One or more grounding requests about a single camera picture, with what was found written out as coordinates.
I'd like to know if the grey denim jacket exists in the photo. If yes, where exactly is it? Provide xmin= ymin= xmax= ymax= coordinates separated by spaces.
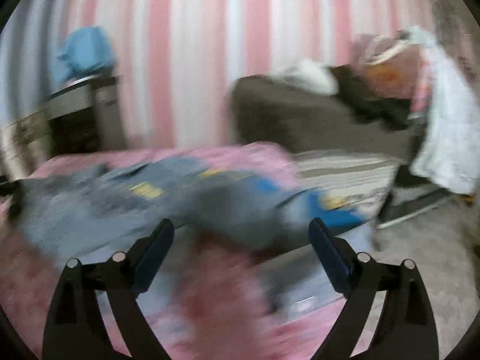
xmin=10 ymin=155 xmax=367 ymax=314

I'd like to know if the pink floral bed sheet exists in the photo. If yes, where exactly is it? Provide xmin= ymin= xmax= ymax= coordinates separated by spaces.
xmin=0 ymin=140 xmax=376 ymax=360

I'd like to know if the striped mattress side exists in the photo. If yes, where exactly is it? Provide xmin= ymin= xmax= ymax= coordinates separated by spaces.
xmin=295 ymin=150 xmax=400 ymax=220

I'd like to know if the white hanging cloth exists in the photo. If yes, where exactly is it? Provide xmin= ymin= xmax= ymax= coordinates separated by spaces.
xmin=407 ymin=26 xmax=479 ymax=194

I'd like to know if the grey water dispenser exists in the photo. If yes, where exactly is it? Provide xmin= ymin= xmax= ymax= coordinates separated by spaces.
xmin=45 ymin=76 xmax=127 ymax=155

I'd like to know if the black garment on sofa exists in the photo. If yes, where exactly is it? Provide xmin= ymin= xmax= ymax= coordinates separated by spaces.
xmin=329 ymin=65 xmax=411 ymax=131

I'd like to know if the brown sofa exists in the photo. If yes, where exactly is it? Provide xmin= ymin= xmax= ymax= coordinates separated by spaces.
xmin=231 ymin=76 xmax=425 ymax=163

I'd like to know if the pink orange bag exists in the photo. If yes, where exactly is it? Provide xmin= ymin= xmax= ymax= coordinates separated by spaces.
xmin=351 ymin=34 xmax=431 ymax=116

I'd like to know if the white garment on sofa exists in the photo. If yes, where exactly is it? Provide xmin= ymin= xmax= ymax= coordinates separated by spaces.
xmin=269 ymin=58 xmax=339 ymax=97

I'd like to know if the blue cloth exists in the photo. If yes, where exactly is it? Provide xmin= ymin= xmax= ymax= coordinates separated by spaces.
xmin=53 ymin=26 xmax=116 ymax=85

